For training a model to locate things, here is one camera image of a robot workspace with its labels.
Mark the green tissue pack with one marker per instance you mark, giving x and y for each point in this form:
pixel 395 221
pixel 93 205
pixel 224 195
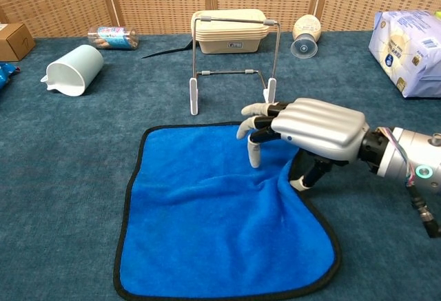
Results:
pixel 438 13

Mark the blue cloth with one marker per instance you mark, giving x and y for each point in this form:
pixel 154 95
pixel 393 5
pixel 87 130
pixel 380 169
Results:
pixel 224 228

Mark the teal table cloth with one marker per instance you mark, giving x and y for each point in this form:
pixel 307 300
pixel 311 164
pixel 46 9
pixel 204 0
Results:
pixel 69 177

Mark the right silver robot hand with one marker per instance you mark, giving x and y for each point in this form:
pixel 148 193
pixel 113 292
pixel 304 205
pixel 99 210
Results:
pixel 317 125

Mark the beige lidded lunch box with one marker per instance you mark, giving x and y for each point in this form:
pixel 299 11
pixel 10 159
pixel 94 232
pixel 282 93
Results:
pixel 229 36

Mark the brown cardboard box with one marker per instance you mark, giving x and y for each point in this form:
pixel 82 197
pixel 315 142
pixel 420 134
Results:
pixel 13 41

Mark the pale blue plastic mug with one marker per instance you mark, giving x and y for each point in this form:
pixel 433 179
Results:
pixel 74 70

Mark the white purple tissue pack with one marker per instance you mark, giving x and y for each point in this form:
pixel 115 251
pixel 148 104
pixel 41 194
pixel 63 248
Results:
pixel 410 49

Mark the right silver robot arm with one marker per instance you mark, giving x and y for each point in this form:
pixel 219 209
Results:
pixel 396 153

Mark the cream squeeze sauce bottle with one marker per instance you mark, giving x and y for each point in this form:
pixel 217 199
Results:
pixel 306 36

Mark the blue snack bag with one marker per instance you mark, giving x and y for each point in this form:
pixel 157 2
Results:
pixel 5 73

